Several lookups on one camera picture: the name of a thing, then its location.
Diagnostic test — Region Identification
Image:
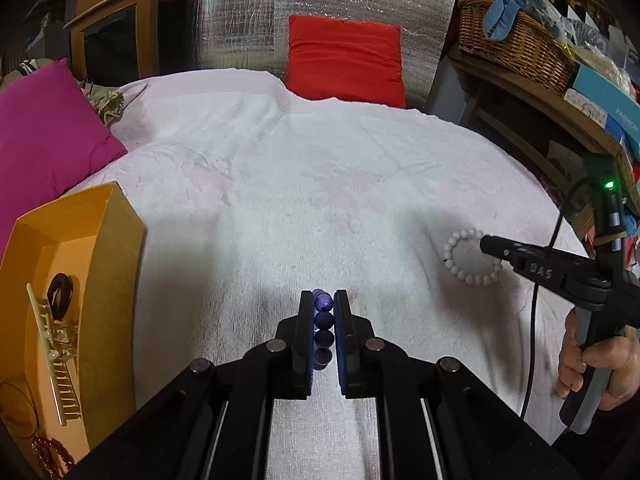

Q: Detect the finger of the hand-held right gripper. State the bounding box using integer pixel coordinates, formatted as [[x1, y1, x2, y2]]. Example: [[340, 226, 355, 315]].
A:
[[479, 234, 602, 287]]

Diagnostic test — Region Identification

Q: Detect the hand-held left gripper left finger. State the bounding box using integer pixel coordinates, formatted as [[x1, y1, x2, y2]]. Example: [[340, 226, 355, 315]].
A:
[[65, 290, 315, 480]]

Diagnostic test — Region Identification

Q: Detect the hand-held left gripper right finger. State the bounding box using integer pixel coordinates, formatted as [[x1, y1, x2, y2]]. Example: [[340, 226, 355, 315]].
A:
[[333, 289, 581, 480]]

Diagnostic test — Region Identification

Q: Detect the purple bead bracelet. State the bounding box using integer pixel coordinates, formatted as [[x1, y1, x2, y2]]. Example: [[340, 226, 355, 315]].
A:
[[311, 288, 335, 373]]

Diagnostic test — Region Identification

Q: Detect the white bead bracelet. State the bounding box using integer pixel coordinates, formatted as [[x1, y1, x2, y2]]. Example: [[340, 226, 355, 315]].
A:
[[442, 228, 504, 287]]

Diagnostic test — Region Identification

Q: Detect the orange cardboard box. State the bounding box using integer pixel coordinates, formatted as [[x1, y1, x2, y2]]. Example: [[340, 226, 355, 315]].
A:
[[0, 182, 147, 480]]

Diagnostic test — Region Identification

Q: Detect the black hair tie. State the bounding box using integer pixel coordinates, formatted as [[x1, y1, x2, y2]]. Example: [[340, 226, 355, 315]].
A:
[[46, 273, 76, 321]]

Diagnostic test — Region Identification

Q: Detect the beige hair claw clip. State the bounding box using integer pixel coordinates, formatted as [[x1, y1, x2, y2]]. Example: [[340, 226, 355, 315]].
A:
[[25, 282, 83, 428]]

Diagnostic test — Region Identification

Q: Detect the red bead bracelet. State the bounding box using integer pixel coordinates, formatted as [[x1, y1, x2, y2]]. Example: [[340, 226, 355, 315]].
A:
[[31, 435, 77, 472]]

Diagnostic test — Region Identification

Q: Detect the black metal cuff bangle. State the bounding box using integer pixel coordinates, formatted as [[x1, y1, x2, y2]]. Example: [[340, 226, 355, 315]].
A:
[[0, 382, 40, 439]]

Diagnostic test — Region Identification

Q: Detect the person's right hand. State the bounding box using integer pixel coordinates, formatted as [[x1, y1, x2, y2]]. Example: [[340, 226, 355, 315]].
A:
[[556, 307, 640, 413]]

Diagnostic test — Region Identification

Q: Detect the wooden shelf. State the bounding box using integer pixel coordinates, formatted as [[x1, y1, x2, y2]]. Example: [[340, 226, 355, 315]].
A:
[[447, 47, 636, 256]]

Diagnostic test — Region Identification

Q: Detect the white towel blanket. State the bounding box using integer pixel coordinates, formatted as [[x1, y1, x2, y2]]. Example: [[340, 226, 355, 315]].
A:
[[65, 69, 588, 480]]

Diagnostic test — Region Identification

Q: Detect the blue cardboard box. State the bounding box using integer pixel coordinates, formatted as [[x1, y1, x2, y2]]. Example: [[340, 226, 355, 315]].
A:
[[565, 62, 640, 161]]

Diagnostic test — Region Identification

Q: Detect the wicker basket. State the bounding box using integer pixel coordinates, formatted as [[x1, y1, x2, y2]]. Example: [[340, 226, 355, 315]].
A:
[[457, 0, 578, 95]]

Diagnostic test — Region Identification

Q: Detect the blue cloth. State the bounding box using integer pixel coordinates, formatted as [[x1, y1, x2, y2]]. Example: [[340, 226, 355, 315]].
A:
[[482, 0, 541, 41]]

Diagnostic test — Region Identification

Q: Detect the red pillow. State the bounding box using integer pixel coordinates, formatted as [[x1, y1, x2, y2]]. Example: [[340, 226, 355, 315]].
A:
[[284, 15, 407, 109]]

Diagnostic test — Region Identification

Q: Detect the beige crumpled cloth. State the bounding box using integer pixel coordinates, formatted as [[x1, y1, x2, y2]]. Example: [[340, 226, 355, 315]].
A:
[[75, 77, 147, 126]]

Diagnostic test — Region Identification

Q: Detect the silver foil insulation sheet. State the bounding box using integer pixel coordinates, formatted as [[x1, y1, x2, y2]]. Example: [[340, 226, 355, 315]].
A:
[[192, 0, 458, 111]]

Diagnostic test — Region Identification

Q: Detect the magenta pillow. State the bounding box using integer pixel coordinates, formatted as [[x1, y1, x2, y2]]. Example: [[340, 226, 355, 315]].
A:
[[0, 58, 128, 256]]

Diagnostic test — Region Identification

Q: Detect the black cable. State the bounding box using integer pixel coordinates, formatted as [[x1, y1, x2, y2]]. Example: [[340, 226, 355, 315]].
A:
[[519, 177, 601, 422]]

